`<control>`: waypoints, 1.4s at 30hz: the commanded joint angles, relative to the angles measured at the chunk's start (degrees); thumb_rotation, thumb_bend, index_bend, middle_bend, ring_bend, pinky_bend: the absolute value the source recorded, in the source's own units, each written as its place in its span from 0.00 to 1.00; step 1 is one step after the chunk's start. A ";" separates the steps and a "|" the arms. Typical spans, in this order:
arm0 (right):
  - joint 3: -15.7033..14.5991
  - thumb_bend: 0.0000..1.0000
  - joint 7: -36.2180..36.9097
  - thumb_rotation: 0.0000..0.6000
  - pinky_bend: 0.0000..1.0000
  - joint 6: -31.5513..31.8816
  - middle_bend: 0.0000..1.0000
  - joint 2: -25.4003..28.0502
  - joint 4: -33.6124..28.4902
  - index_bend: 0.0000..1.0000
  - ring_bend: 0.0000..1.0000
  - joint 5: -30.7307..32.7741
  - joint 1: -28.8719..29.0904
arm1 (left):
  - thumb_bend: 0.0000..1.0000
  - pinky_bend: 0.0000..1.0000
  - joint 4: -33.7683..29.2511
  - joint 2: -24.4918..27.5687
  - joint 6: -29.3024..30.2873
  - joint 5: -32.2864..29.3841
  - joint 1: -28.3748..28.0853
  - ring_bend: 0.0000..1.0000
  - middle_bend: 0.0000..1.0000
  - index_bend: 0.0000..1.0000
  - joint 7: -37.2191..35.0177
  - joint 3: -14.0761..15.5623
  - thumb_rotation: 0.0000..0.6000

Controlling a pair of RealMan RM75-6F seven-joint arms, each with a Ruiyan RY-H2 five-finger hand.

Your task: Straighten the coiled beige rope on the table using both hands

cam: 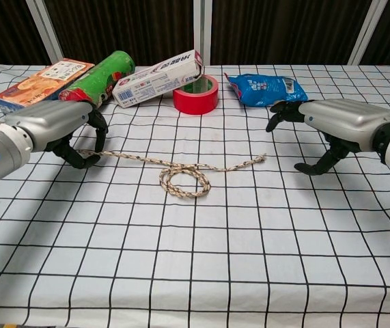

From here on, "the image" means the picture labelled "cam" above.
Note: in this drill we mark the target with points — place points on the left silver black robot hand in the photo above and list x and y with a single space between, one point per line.
54 119

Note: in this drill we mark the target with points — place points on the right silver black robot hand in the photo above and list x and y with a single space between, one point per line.
348 119

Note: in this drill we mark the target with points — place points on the orange cracker box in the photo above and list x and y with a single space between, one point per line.
37 85

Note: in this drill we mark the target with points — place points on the green chips can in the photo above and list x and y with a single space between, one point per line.
95 80

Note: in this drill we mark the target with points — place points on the blue snack bag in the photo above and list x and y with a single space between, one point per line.
263 89

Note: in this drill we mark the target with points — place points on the white toothpaste box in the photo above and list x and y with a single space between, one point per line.
153 82

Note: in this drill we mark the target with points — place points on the red tape roll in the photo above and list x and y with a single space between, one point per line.
194 102

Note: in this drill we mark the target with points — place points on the white black checkered tablecloth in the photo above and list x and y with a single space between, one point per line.
194 256

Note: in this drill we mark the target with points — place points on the grey metal partition post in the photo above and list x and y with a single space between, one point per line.
202 27
46 34
363 34

